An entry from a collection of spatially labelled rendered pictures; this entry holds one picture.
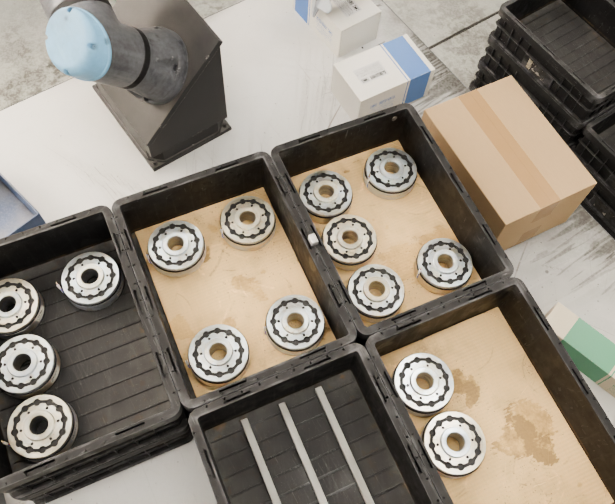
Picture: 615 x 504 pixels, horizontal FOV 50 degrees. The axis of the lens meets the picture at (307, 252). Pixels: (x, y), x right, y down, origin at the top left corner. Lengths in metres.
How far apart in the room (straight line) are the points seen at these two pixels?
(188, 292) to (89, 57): 0.44
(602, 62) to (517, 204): 0.93
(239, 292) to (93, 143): 0.55
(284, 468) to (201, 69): 0.76
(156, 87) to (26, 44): 1.51
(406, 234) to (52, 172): 0.78
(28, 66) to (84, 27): 1.51
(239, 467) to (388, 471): 0.24
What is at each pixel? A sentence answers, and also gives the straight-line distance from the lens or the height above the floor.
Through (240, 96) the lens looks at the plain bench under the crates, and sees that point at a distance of 1.61.
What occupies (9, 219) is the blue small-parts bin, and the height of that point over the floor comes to 0.70.
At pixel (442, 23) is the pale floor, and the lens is 2.85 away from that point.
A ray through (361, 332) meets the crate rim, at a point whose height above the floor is 0.93.
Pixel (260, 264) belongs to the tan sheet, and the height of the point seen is 0.83.
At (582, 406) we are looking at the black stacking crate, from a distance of 1.18.
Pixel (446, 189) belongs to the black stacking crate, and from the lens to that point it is 1.28.
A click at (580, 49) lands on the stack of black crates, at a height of 0.49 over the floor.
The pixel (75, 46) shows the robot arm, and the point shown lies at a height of 1.06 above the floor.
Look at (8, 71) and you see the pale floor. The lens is 2.76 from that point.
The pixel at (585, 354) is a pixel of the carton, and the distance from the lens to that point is 1.38.
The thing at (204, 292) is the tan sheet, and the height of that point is 0.83.
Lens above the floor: 1.95
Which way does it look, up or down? 64 degrees down
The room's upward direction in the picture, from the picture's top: 6 degrees clockwise
